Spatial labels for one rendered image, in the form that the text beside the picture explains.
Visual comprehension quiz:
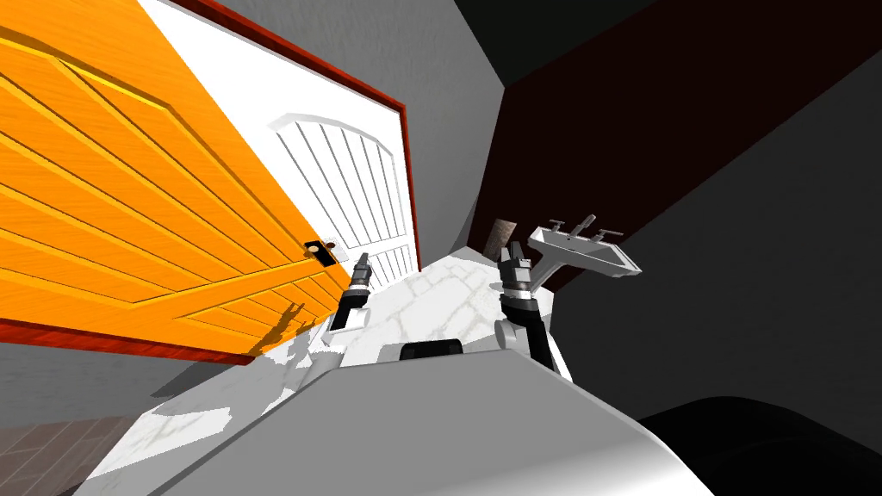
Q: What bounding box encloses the white panelled door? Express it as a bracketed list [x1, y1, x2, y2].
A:
[137, 0, 422, 290]

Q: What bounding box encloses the brown rectangular panel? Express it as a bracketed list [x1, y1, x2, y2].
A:
[481, 218, 519, 264]

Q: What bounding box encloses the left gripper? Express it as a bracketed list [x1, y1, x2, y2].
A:
[349, 252, 374, 295]

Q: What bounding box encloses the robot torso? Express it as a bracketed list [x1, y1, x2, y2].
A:
[147, 338, 717, 496]

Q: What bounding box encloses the orange panelled door leaf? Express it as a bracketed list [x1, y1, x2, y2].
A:
[0, 0, 354, 361]

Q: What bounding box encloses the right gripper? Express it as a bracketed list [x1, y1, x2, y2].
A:
[498, 240, 534, 296]

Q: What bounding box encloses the black and brass door knob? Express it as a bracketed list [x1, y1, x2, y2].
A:
[303, 239, 339, 267]

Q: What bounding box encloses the white pedestal sink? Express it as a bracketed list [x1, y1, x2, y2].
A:
[526, 214, 644, 291]

